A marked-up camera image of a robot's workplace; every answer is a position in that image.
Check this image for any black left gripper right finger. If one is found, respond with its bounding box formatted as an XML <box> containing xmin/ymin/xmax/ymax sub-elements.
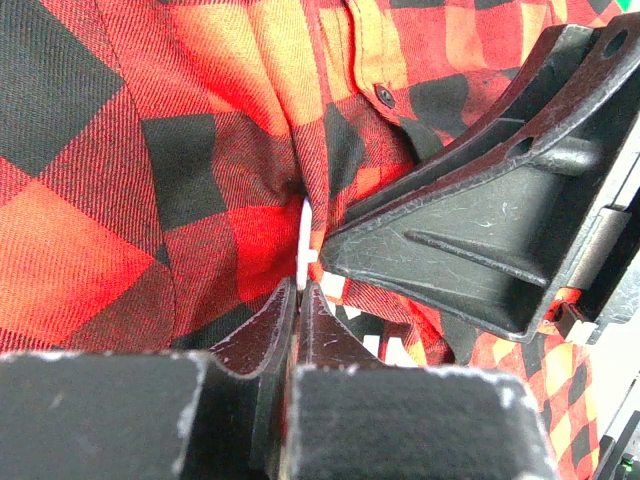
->
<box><xmin>289</xmin><ymin>283</ymin><xmax>558</xmax><ymax>479</ymax></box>

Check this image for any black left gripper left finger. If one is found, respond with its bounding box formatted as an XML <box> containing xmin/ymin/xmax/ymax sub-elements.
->
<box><xmin>1</xmin><ymin>278</ymin><xmax>297</xmax><ymax>479</ymax></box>

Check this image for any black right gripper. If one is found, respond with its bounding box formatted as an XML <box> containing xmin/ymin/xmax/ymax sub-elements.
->
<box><xmin>320</xmin><ymin>13</ymin><xmax>639</xmax><ymax>479</ymax></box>

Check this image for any red black plaid shirt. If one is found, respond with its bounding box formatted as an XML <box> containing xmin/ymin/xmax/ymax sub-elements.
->
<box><xmin>0</xmin><ymin>0</ymin><xmax>640</xmax><ymax>480</ymax></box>

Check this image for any round pink brooch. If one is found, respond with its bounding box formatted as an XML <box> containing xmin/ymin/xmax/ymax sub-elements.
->
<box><xmin>295</xmin><ymin>198</ymin><xmax>318</xmax><ymax>292</ymax></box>

